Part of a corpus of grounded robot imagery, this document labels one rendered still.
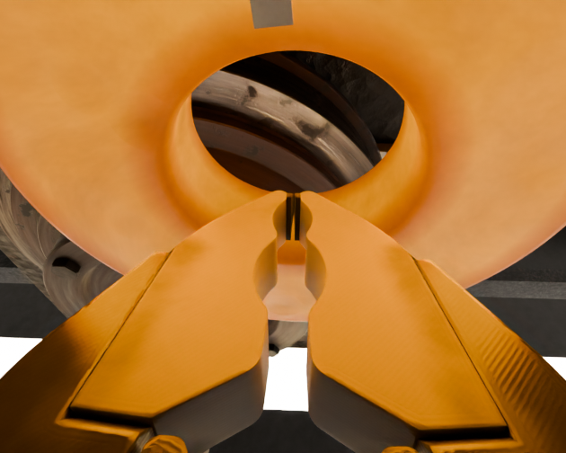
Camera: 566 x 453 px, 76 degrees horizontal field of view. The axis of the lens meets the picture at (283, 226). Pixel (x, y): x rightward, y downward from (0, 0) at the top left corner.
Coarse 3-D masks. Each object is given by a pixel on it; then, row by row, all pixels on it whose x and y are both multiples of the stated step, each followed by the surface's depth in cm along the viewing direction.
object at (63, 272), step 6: (54, 264) 32; (60, 264) 32; (66, 264) 32; (72, 264) 33; (54, 270) 33; (60, 270) 33; (66, 270) 33; (72, 270) 33; (78, 270) 33; (60, 276) 33; (66, 276) 33; (72, 276) 33; (270, 348) 44; (276, 348) 44; (270, 354) 45; (276, 354) 45
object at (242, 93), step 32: (256, 64) 32; (192, 96) 29; (224, 96) 29; (256, 96) 29; (288, 96) 29; (320, 96) 35; (288, 128) 31; (320, 128) 31; (352, 128) 37; (320, 160) 34; (352, 160) 34; (0, 192) 39; (0, 224) 43; (32, 256) 47
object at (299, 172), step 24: (216, 120) 29; (240, 120) 31; (216, 144) 31; (240, 144) 31; (264, 144) 31; (288, 144) 32; (240, 168) 31; (264, 168) 32; (288, 168) 32; (312, 168) 32; (288, 192) 33; (24, 216) 39; (24, 240) 42; (48, 240) 39
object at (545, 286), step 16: (0, 256) 538; (0, 272) 536; (16, 272) 534; (512, 272) 501; (528, 272) 501; (544, 272) 500; (560, 272) 500; (480, 288) 508; (496, 288) 507; (512, 288) 505; (528, 288) 503; (544, 288) 501; (560, 288) 500
